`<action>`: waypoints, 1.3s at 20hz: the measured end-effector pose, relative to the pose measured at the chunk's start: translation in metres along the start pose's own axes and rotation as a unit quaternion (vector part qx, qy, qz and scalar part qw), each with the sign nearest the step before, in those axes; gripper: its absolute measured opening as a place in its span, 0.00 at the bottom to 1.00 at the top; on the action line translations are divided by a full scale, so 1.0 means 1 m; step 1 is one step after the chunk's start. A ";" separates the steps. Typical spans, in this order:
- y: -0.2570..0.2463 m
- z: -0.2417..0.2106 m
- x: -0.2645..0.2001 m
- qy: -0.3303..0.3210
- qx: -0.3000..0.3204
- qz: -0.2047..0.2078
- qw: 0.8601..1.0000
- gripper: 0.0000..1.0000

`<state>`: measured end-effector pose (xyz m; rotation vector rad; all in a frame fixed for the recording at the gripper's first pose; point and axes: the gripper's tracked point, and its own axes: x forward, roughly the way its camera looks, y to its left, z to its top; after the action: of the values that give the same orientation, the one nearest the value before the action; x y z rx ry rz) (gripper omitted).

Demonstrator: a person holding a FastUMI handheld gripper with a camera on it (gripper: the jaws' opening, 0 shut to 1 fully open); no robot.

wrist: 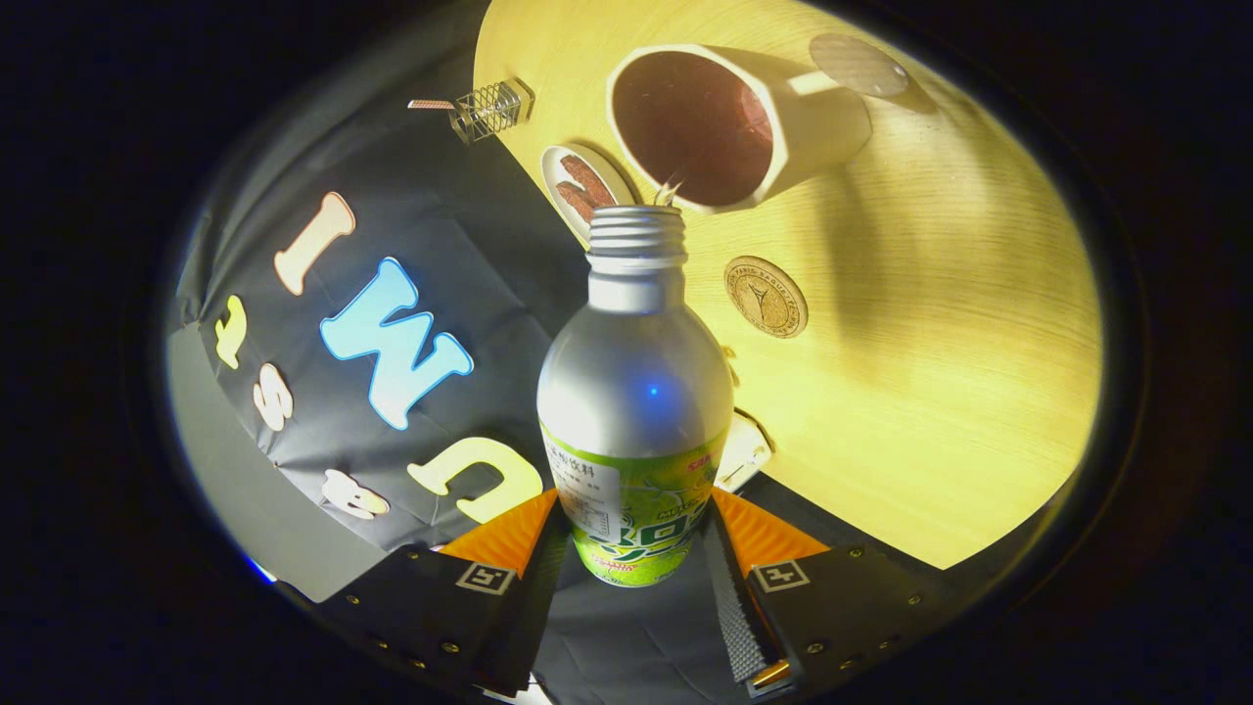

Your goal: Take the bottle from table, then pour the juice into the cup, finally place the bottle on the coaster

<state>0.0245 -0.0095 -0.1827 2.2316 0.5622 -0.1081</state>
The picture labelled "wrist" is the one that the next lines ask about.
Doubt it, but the round cork coaster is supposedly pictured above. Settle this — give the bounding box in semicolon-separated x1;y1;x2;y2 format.
724;256;810;340

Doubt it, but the silver juice bottle green label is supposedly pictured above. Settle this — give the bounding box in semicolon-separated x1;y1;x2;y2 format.
536;206;735;588

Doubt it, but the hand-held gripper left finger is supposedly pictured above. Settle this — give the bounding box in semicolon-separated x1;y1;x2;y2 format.
318;488;569;698

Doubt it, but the metal wire holder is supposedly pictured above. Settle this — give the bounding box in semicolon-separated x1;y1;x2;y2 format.
448;78;535;145

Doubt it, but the white oval plate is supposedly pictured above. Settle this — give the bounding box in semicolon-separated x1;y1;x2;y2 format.
540;144;637;244

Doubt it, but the cream cup with handle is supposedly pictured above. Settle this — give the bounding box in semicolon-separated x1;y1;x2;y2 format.
605;34;911;214

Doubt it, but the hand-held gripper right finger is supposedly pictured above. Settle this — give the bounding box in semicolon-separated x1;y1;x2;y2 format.
700;487;980;698

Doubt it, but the white toaster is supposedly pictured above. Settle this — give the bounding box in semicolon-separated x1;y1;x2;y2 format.
713;409;774;494

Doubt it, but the black backdrop cloth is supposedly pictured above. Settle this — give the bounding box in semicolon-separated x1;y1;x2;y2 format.
166;59;980;705

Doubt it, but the wooden table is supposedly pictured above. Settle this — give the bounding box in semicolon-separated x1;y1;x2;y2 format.
473;0;1105;571

